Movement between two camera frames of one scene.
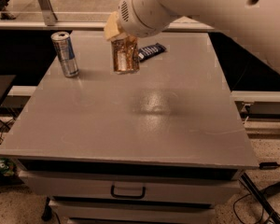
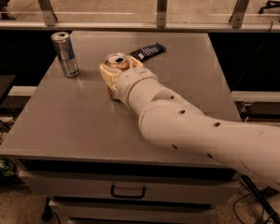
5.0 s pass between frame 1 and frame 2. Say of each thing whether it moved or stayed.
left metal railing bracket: stayed
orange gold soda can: moved
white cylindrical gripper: moved
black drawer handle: stayed
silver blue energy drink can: stayed
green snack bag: stayed
